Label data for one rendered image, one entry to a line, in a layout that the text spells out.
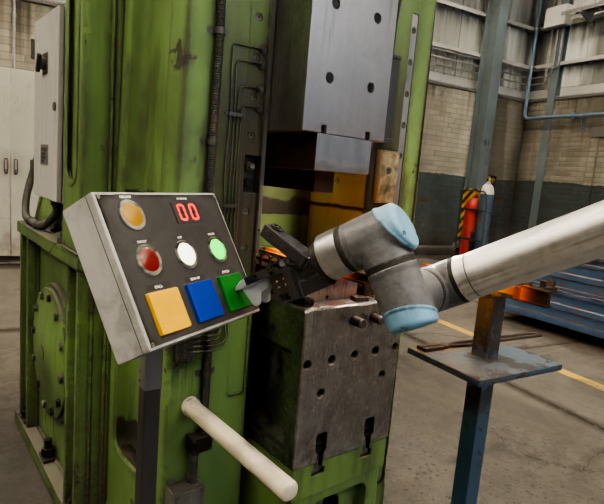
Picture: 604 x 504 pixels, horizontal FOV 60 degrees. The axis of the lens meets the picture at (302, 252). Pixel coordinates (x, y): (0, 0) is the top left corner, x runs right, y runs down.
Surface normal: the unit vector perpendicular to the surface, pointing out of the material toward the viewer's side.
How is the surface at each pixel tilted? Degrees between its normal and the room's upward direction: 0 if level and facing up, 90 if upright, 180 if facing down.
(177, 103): 89
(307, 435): 90
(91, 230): 90
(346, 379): 90
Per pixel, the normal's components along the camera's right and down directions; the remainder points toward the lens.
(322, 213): -0.78, 0.03
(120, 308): -0.44, 0.10
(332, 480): 0.62, 0.17
